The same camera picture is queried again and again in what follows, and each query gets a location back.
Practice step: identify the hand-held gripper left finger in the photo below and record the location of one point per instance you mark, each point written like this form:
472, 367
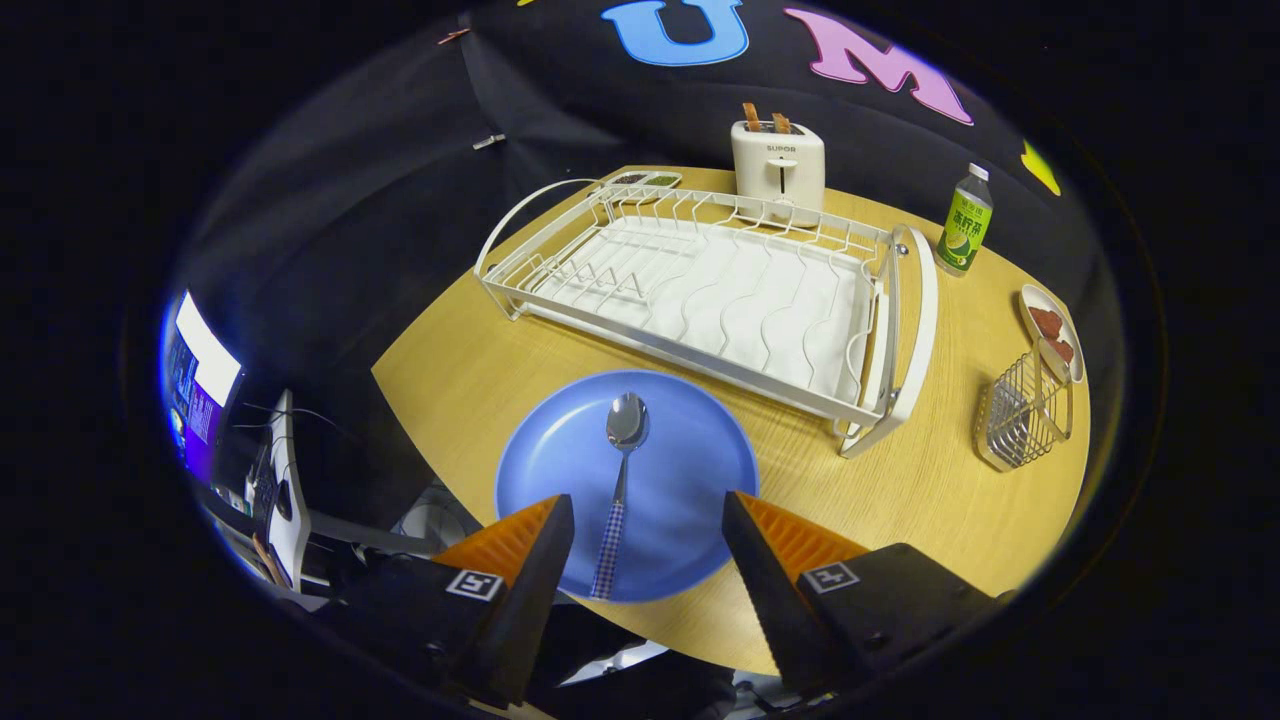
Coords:
530, 590

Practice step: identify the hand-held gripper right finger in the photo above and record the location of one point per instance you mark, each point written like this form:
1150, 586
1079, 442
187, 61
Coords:
770, 600

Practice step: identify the blue plate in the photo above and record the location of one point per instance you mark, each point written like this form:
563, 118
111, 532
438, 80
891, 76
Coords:
690, 480

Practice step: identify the small white plate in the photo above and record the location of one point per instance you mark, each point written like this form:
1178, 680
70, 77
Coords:
1030, 300

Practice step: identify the red meat slice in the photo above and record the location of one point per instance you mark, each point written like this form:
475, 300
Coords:
1045, 322
1062, 350

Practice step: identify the computer monitor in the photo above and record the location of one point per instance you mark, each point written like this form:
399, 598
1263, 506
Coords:
200, 380

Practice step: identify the green label drink bottle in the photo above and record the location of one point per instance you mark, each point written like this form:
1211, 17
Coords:
965, 230

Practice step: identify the white sectioned spice tray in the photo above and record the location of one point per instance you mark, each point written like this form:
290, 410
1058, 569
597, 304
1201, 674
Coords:
645, 180

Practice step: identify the cream toaster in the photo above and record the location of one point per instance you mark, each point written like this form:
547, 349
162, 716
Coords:
778, 170

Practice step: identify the silver clip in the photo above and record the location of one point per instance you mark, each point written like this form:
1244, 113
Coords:
489, 141

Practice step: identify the toast slice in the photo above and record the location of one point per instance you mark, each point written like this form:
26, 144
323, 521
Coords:
781, 122
750, 116

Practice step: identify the pink clip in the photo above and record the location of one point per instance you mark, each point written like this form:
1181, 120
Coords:
452, 36

